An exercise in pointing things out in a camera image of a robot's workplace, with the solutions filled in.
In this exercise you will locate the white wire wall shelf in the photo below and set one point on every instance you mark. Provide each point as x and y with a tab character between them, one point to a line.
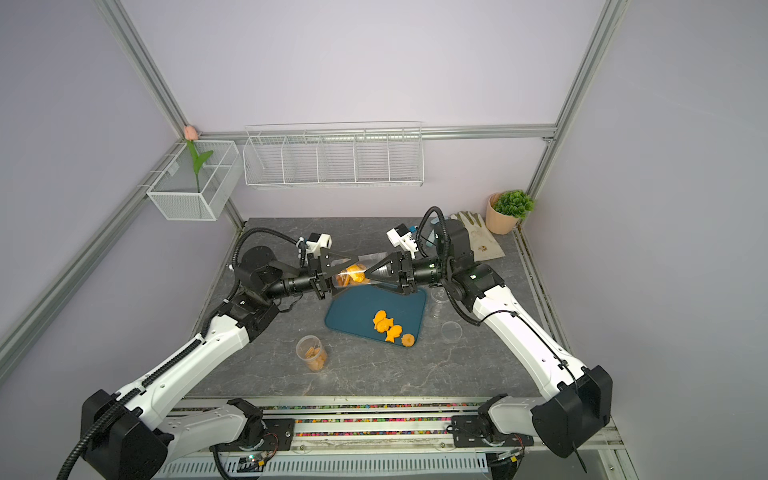
385	153

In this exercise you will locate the pink artificial tulip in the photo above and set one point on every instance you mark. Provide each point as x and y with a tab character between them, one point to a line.
199	159

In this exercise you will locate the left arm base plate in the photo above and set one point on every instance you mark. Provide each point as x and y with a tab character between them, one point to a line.
272	435

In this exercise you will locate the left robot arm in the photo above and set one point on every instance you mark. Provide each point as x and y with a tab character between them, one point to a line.
127	435

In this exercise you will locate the clear jar with cookies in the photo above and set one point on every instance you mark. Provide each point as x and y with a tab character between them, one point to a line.
438	302

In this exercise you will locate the round brown cookie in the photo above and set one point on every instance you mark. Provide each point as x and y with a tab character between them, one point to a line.
407	340

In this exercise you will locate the teal plastic tray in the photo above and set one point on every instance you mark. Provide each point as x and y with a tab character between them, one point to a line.
353	311

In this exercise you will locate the potted green plant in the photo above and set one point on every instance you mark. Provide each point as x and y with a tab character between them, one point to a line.
505	210

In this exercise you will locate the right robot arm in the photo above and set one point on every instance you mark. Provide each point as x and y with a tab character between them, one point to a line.
576	400

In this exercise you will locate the beige gardening glove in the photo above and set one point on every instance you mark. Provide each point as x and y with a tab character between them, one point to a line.
482	242

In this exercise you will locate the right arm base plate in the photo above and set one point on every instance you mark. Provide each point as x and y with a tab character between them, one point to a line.
475	431

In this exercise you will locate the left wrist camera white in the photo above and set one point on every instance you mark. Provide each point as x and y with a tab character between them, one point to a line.
316	244

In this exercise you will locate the orange cookie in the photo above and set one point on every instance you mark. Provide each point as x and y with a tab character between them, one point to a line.
379	317
384	325
393	333

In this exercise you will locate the white vented cable duct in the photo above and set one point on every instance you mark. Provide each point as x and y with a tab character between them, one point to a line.
356	466

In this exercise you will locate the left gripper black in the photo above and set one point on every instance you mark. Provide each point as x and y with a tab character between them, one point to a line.
320	267

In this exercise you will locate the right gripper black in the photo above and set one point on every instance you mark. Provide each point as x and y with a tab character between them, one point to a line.
399	264

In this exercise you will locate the white mesh wall basket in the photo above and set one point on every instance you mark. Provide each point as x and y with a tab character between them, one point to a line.
174	192

